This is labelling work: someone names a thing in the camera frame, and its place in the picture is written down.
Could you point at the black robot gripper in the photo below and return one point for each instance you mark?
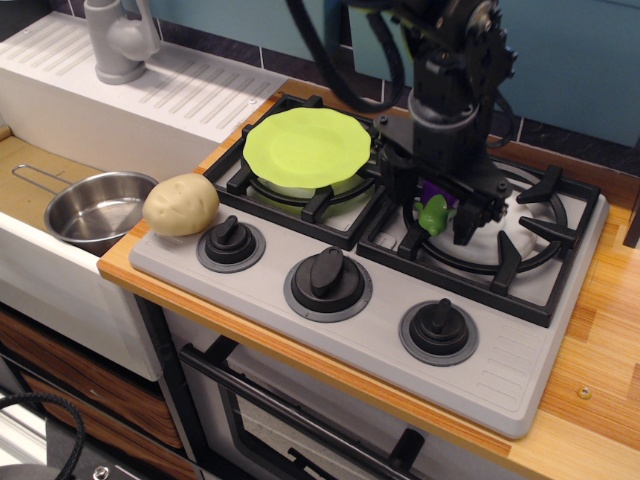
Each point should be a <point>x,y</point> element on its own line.
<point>450,152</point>

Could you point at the purple toy eggplant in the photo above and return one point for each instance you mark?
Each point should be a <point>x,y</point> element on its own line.
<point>434,208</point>

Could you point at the beige toy potato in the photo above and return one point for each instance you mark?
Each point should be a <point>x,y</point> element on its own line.
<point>182,205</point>

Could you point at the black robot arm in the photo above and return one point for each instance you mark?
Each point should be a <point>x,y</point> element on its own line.
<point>447,60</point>

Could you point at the light green plastic plate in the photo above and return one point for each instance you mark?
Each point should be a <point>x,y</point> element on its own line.
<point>307,148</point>

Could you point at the small steel pot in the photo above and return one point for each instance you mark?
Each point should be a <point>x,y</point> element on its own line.
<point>92,214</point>

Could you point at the white sink unit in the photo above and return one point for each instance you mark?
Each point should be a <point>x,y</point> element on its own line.
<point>163,124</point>

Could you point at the black left burner grate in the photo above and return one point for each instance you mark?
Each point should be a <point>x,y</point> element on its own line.
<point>336,214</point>

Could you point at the black burner grate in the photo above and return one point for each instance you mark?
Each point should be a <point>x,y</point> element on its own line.
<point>522,266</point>
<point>336,214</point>

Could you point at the black right burner grate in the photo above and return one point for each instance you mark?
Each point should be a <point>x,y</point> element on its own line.
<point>522,266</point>

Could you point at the black right stove knob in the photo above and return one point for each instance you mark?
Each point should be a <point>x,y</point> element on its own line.
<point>439,333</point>

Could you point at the black stove knob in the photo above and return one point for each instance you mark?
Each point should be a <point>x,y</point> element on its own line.
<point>439,333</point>
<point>231,246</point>
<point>328,287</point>

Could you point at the black middle stove knob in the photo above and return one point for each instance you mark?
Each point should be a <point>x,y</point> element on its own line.
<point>328,287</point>

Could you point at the grey toy stove top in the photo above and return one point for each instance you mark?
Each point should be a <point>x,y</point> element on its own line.
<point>499,387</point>

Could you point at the black left stove knob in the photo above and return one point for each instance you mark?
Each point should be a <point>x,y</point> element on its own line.
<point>231,246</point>

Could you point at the toy oven door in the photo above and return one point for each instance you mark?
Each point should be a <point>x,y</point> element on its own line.
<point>292,443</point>

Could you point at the grey toy faucet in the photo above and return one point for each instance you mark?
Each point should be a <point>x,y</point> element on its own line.
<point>121,45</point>

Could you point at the wooden drawer front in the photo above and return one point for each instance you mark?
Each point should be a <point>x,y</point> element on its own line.
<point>101,382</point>

